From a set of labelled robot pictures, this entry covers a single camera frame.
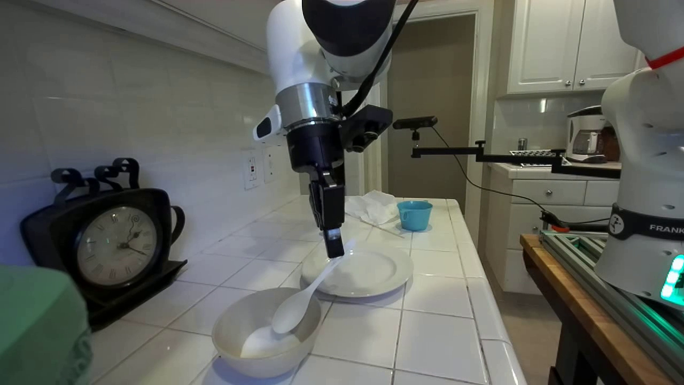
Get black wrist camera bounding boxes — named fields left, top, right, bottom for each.
left=341, top=105, right=396, bottom=153

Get metal robot mounting rail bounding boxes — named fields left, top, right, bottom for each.
left=537, top=226, right=684, bottom=381

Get white light switch plate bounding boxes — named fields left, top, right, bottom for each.
left=261, top=146, right=279, bottom=185

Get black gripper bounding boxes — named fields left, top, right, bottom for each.
left=287, top=120, right=348, bottom=260

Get red strap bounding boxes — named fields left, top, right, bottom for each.
left=647, top=45, right=684, bottom=71

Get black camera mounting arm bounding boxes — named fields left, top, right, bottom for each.
left=410, top=128, right=624, bottom=179

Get white wall outlet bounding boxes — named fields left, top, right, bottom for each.
left=240, top=150, right=264, bottom=193

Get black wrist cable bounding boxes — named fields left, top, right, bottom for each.
left=341, top=0, right=424, bottom=120

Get white spoon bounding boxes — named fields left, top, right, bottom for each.
left=270, top=251, right=346, bottom=338

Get white powder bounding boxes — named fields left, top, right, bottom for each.
left=240, top=324, right=302, bottom=358

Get white cabinet above counter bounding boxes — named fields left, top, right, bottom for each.
left=28, top=0, right=287, bottom=77

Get teal measuring cup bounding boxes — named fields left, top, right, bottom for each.
left=396, top=198, right=434, bottom=234

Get green topped container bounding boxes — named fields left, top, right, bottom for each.
left=0, top=265, right=95, bottom=385

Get wooden table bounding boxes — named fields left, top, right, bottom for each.
left=519, top=231, right=675, bottom=385

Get black table clock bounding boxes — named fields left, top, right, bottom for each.
left=19, top=156, right=189, bottom=331

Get white panelled wall cabinets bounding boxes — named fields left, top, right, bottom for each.
left=504, top=0, right=649, bottom=97

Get black stereo camera cable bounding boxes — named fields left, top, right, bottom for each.
left=426, top=125, right=565, bottom=231

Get black stereo camera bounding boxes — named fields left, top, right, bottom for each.
left=392, top=112, right=441, bottom=132

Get grey bowl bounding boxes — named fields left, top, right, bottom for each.
left=209, top=287, right=326, bottom=381

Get crumpled white paper towel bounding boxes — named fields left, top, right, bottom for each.
left=344, top=188, right=402, bottom=231

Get white drawer base cabinet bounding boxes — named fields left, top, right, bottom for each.
left=487, top=162, right=623, bottom=295

